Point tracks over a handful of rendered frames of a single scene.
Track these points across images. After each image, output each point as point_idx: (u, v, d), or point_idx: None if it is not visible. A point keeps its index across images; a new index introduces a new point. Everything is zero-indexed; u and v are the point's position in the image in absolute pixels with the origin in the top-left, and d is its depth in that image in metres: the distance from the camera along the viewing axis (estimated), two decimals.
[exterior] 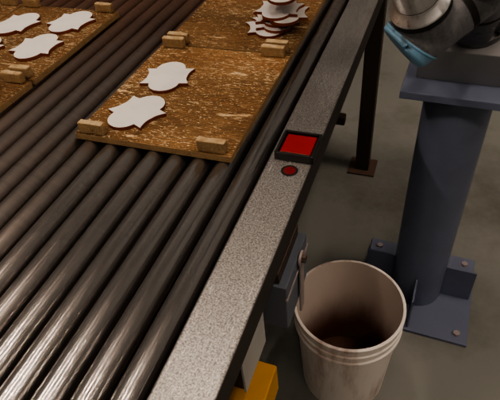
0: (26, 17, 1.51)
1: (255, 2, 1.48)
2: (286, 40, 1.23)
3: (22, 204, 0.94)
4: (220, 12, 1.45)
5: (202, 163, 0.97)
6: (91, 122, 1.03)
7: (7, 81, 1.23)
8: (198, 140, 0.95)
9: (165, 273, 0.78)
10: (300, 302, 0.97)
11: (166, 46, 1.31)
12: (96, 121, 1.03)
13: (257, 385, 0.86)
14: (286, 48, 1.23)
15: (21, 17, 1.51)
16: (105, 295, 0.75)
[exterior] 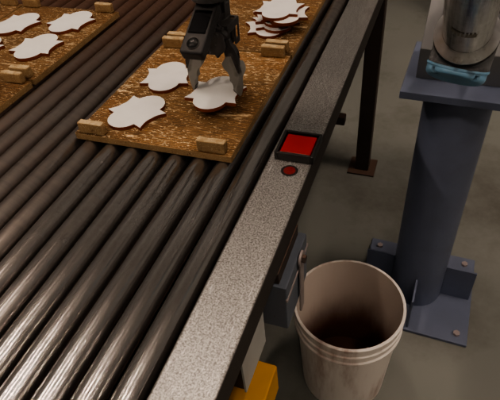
0: (26, 17, 1.51)
1: (255, 2, 1.48)
2: (286, 40, 1.23)
3: (22, 204, 0.94)
4: None
5: (202, 163, 0.97)
6: (91, 122, 1.03)
7: (7, 81, 1.23)
8: (198, 140, 0.95)
9: (165, 273, 0.78)
10: (300, 302, 0.97)
11: (166, 46, 1.31)
12: (96, 121, 1.03)
13: (257, 385, 0.86)
14: (286, 48, 1.23)
15: (21, 17, 1.51)
16: (105, 295, 0.75)
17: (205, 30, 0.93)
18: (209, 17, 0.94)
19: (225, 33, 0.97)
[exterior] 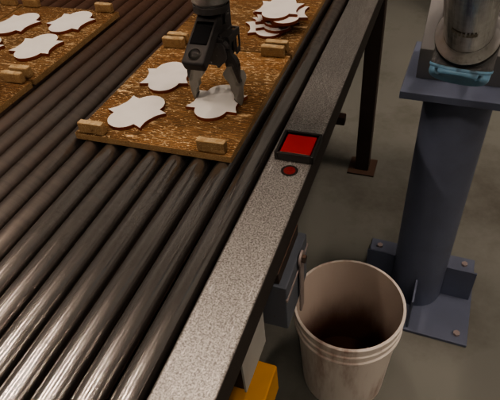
0: (26, 17, 1.51)
1: (255, 2, 1.48)
2: (286, 40, 1.23)
3: (22, 204, 0.94)
4: None
5: (202, 163, 0.97)
6: (91, 122, 1.03)
7: (7, 81, 1.23)
8: (198, 140, 0.95)
9: (165, 273, 0.78)
10: (300, 302, 0.97)
11: (166, 46, 1.31)
12: (96, 121, 1.03)
13: (257, 385, 0.86)
14: (286, 48, 1.23)
15: (21, 17, 1.51)
16: (105, 295, 0.75)
17: (207, 41, 0.95)
18: (210, 28, 0.96)
19: (225, 44, 0.99)
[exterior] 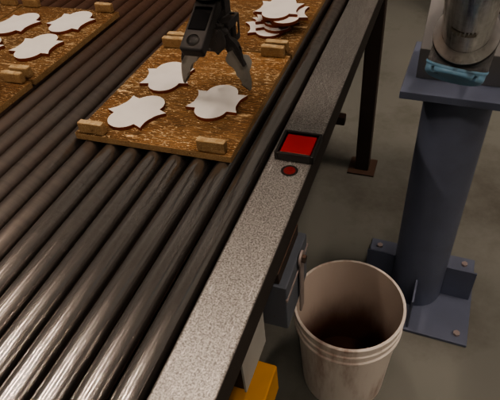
0: (26, 17, 1.51)
1: (255, 2, 1.48)
2: (286, 40, 1.23)
3: (22, 204, 0.94)
4: None
5: (202, 163, 0.97)
6: (91, 122, 1.03)
7: (7, 81, 1.23)
8: (198, 140, 0.95)
9: (165, 273, 0.78)
10: (300, 302, 0.97)
11: (166, 46, 1.31)
12: (96, 121, 1.03)
13: (257, 385, 0.86)
14: (286, 48, 1.23)
15: (21, 17, 1.51)
16: (105, 295, 0.75)
17: (205, 27, 0.93)
18: (209, 13, 0.94)
19: (225, 30, 0.97)
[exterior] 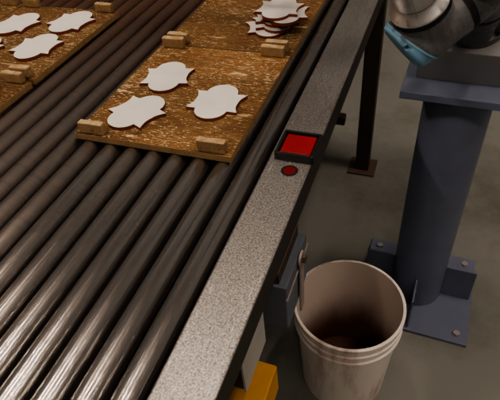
0: (26, 17, 1.51)
1: (255, 2, 1.48)
2: (286, 40, 1.23)
3: (22, 204, 0.94)
4: (220, 12, 1.45)
5: (202, 163, 0.97)
6: (91, 122, 1.03)
7: (7, 81, 1.23)
8: (198, 140, 0.95)
9: (165, 273, 0.78)
10: (300, 302, 0.97)
11: (166, 46, 1.31)
12: (96, 121, 1.03)
13: (257, 385, 0.86)
14: (286, 48, 1.23)
15: (21, 17, 1.51)
16: (105, 295, 0.75)
17: None
18: None
19: None
